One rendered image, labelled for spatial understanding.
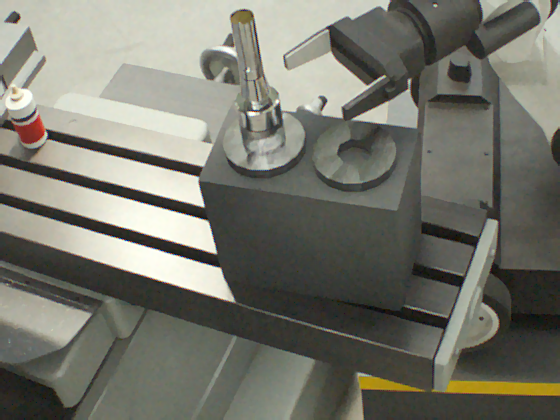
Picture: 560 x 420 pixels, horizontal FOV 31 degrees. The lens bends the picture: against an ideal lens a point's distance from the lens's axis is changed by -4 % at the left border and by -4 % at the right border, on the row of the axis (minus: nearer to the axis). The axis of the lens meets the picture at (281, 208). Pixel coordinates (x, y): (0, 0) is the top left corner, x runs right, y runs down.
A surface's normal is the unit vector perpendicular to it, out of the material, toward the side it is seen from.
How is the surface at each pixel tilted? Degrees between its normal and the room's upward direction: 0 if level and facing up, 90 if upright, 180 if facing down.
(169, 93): 0
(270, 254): 90
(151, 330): 90
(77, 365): 90
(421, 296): 0
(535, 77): 115
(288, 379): 0
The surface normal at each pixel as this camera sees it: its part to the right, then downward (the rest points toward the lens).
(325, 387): 0.77, -0.07
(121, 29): -0.11, -0.63
